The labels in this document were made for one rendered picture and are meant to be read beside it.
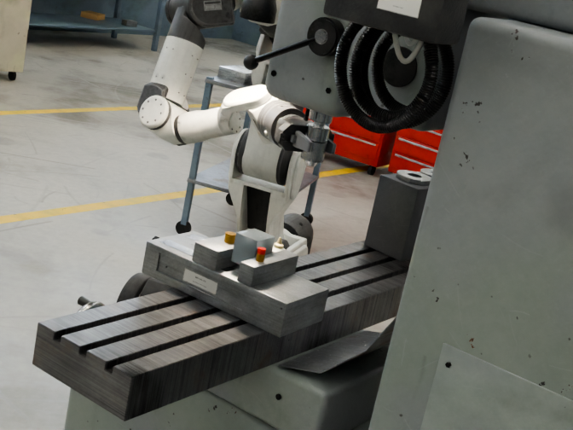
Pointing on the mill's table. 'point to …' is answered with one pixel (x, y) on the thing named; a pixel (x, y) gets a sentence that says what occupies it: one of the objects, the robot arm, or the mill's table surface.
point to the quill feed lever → (331, 36)
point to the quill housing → (303, 62)
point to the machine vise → (240, 284)
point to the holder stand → (398, 212)
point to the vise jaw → (213, 253)
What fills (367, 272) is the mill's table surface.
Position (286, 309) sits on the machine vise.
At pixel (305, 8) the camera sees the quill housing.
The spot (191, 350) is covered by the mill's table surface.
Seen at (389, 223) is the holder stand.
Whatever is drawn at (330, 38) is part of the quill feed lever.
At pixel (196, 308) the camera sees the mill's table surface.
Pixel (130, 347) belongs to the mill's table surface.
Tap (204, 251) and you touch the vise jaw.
